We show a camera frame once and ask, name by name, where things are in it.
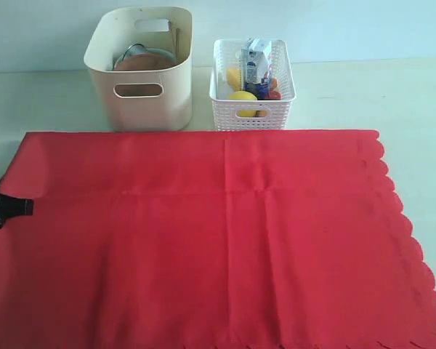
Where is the brown wooden plate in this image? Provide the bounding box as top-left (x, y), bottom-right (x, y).
top-left (114, 53), bottom-right (174, 97)

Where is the yellow lemon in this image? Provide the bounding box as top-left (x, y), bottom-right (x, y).
top-left (227, 90), bottom-right (258, 118)

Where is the yellow cheese wedge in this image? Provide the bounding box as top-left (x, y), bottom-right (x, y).
top-left (226, 68), bottom-right (242, 92)

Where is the stainless steel cup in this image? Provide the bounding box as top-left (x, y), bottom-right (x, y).
top-left (113, 44), bottom-right (149, 70)

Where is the blue white milk carton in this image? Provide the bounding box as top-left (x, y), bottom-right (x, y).
top-left (240, 39), bottom-right (273, 100)

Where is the red sausage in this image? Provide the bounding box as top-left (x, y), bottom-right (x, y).
top-left (267, 90), bottom-right (281, 100)

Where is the cream plastic tub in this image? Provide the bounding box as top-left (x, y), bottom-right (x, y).
top-left (84, 7), bottom-right (193, 131)

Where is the white perforated basket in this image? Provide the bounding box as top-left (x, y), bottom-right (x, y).
top-left (209, 39), bottom-right (296, 131)

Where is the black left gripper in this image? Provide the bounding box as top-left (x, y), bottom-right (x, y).
top-left (0, 194), bottom-right (34, 229)

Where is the white ceramic bowl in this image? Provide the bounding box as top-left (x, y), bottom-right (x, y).
top-left (146, 47), bottom-right (177, 65)

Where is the red tablecloth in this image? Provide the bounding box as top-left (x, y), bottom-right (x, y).
top-left (0, 129), bottom-right (436, 348)

